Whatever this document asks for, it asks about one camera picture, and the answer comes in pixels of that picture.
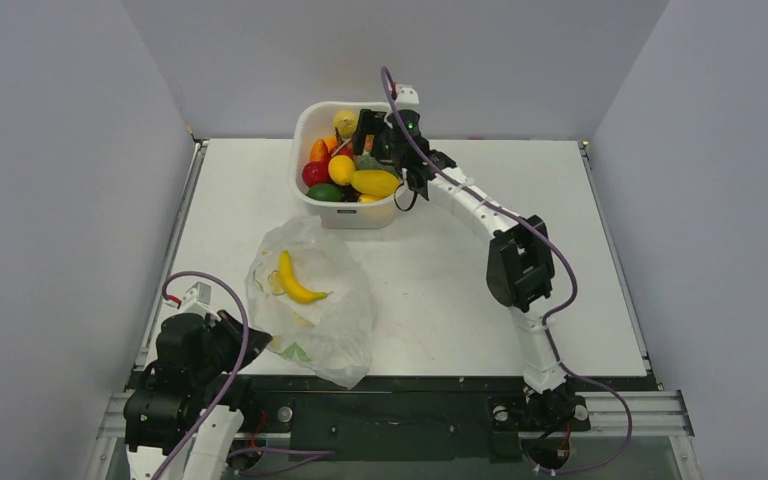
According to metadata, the red apple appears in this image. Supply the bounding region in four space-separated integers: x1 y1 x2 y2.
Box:
301 161 331 188

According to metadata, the yellow fake banana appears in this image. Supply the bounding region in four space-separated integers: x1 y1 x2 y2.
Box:
278 250 328 305

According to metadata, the yellow fake mango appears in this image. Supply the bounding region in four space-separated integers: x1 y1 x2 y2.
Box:
350 170 400 198

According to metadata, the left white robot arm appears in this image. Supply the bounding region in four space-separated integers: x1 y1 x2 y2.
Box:
123 310 272 479

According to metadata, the green lime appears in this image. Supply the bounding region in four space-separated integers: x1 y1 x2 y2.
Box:
306 183 344 202

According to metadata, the yellow lemon at front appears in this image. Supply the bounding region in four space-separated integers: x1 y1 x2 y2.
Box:
358 194 381 203

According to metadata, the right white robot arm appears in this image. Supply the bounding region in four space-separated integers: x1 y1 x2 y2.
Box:
352 108 583 430

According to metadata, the white plastic basket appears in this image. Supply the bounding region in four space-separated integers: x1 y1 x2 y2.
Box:
288 101 398 229

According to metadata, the green cantaloupe melon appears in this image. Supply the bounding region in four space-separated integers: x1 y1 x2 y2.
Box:
354 154 399 177

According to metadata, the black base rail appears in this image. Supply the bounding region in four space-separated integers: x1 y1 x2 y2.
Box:
99 373 693 465

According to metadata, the yellow fake pear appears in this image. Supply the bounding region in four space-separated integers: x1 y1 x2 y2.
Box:
332 109 358 141

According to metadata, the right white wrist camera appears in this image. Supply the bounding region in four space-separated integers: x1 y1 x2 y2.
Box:
392 84 420 109

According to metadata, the purple cable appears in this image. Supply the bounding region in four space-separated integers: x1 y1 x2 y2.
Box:
150 271 251 480
379 66 634 477

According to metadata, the yellow lemon in basket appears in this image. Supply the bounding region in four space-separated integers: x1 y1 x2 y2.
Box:
328 155 356 186

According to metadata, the orange pepper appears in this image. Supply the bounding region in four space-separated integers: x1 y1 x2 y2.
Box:
309 139 331 163

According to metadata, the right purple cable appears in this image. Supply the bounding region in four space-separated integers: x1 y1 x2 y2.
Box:
379 66 634 477

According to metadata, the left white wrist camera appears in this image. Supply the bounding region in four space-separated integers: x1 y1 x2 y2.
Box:
178 282 214 323

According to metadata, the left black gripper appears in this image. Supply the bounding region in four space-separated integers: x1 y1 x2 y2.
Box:
192 307 272 383

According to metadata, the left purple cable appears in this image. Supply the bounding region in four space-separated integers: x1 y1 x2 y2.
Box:
150 271 251 480

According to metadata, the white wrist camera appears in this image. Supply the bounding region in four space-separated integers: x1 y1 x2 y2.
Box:
392 84 420 109
178 282 214 323

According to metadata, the clear plastic bag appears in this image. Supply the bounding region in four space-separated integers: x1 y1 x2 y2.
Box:
245 216 375 389

